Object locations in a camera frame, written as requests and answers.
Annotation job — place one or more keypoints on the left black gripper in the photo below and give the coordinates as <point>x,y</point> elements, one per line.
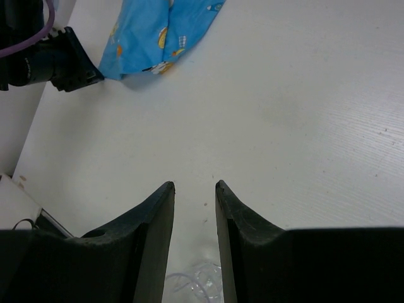
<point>59,59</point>

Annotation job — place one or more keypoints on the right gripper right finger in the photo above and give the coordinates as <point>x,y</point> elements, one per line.
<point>264,263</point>

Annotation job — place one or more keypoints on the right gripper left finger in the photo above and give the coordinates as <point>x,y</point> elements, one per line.
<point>124,260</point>

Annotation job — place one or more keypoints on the clear plastic cup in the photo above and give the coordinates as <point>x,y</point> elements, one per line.
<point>201,282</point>

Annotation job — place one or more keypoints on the blue space-print cloth placemat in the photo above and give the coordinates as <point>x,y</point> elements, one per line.
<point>150,36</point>

